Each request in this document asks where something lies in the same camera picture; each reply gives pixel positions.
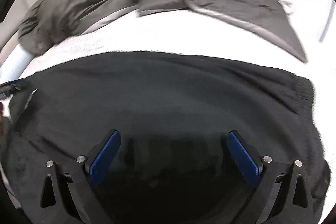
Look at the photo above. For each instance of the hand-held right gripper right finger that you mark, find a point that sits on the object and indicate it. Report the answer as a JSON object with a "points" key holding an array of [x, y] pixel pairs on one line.
{"points": [[242, 158]]}

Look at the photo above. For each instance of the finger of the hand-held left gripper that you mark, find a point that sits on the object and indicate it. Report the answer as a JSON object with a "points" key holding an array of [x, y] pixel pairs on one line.
{"points": [[9, 90]]}

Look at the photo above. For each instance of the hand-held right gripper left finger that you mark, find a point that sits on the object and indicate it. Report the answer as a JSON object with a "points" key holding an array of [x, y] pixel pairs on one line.
{"points": [[105, 158]]}

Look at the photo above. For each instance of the black pants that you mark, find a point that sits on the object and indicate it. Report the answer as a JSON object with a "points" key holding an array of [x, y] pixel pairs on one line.
{"points": [[157, 95]]}

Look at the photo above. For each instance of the light blue pillow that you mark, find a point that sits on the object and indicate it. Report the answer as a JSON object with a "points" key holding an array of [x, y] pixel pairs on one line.
{"points": [[18, 61]]}

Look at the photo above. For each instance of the bed with white honeycomb sheet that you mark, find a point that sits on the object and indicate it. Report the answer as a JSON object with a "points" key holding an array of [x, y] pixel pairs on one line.
{"points": [[170, 32]]}

